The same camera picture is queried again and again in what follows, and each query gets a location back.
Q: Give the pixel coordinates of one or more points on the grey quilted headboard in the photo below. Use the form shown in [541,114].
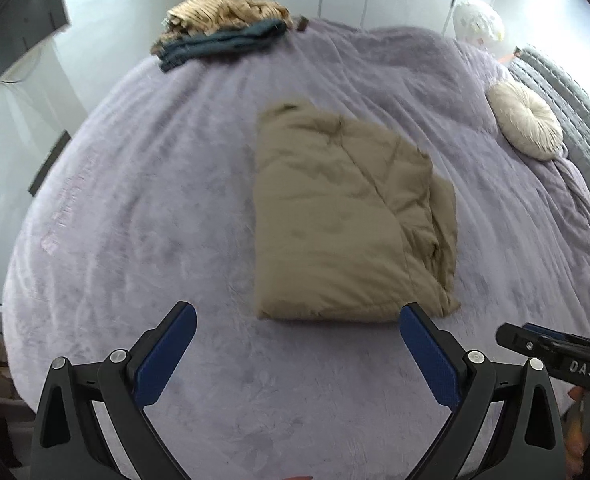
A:
[568,100]

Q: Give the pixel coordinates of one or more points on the tan puffer jacket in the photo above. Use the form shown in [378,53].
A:
[352,221]

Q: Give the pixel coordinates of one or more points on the beige striped clothes pile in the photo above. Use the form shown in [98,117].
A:
[194,17]

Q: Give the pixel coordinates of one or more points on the round cream pleated cushion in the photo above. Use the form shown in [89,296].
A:
[526,120]

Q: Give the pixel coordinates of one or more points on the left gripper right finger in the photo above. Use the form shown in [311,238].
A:
[527,442]

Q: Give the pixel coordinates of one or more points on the wall mounted television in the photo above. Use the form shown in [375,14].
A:
[24,24]

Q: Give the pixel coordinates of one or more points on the white patterned pillow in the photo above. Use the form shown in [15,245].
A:
[478,24]

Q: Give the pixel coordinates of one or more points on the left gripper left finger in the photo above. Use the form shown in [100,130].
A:
[68,441]

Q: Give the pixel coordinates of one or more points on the dark teal folded garment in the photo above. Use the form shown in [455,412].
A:
[227,42]

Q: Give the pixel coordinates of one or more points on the lavender bed blanket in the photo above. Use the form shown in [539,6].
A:
[151,203]

